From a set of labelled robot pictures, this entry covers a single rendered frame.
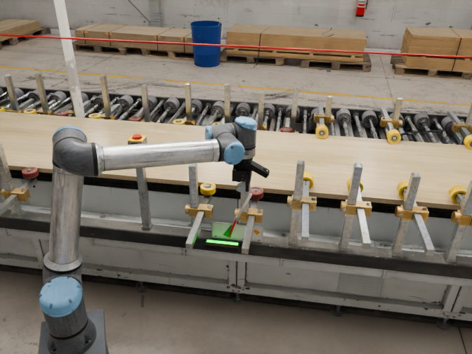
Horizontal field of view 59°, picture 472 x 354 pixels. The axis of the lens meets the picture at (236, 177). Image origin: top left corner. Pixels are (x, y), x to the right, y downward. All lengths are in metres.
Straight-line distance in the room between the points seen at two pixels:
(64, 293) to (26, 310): 1.29
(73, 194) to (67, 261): 0.31
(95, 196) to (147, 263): 0.56
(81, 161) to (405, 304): 2.03
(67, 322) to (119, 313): 1.07
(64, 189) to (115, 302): 1.38
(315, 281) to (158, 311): 0.99
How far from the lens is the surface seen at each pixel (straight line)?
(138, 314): 2.80
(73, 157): 1.48
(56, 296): 1.76
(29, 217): 2.55
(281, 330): 2.69
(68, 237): 1.78
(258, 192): 2.15
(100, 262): 2.91
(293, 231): 2.10
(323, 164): 2.48
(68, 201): 1.69
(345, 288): 2.68
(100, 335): 1.94
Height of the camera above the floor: 2.05
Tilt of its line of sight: 30 degrees down
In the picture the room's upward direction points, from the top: 1 degrees clockwise
